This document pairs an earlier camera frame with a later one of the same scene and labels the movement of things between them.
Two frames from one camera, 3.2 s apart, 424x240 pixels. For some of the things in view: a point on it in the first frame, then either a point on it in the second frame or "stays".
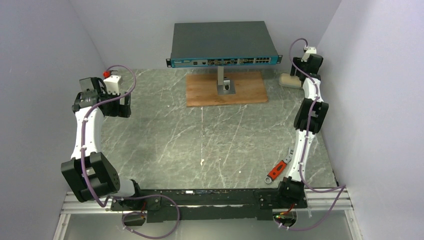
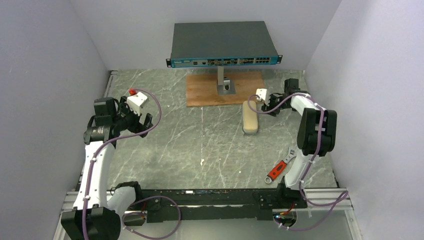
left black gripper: (122, 105) -> (137, 120)
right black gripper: (313, 62) -> (272, 102)
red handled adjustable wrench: (279, 168) stays
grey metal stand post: (224, 85) stays
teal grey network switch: (222, 44) stays
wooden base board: (201, 89) stays
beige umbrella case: (286, 80) -> (249, 117)
